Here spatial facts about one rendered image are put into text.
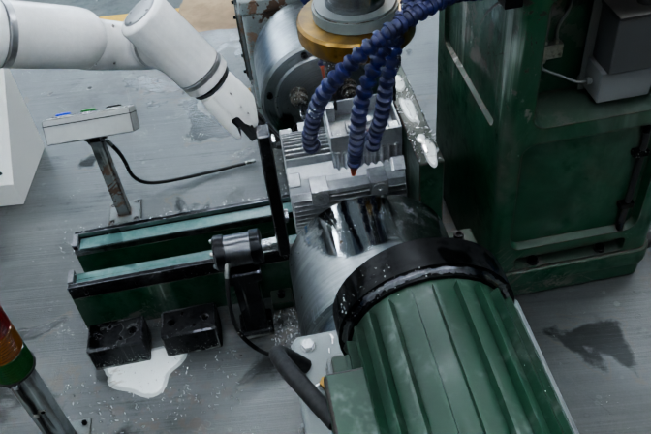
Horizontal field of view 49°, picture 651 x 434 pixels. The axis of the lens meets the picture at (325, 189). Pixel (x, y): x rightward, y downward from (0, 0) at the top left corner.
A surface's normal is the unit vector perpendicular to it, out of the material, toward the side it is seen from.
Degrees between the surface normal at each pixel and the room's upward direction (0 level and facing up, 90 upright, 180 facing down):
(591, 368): 0
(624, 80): 90
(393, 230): 13
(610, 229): 25
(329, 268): 35
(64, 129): 58
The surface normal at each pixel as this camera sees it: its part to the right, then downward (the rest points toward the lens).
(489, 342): 0.29, -0.74
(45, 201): -0.08, -0.73
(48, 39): 0.71, 0.21
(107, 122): 0.10, 0.18
